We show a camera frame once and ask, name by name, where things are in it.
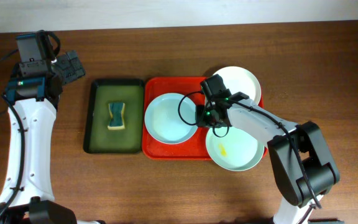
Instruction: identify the light green plate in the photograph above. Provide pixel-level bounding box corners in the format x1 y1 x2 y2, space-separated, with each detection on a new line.
205 127 265 171

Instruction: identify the light blue plate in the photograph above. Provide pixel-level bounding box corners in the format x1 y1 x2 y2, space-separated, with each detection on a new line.
144 93 198 144

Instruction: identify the yellow green sponge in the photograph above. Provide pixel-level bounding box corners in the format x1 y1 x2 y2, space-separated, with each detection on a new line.
108 102 126 131

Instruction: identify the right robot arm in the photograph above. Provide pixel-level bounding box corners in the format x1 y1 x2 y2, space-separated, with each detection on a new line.
195 93 340 223

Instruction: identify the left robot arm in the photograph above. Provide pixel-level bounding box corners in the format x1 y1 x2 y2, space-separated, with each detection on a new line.
0 50 85 223

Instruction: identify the red plastic tray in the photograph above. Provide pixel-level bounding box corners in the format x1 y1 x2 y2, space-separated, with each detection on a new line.
142 76 269 161

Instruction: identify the dark green tray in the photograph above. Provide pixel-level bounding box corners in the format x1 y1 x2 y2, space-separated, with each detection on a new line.
83 78 145 154

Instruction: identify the white plate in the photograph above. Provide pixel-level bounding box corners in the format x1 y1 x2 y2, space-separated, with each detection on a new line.
213 66 263 106

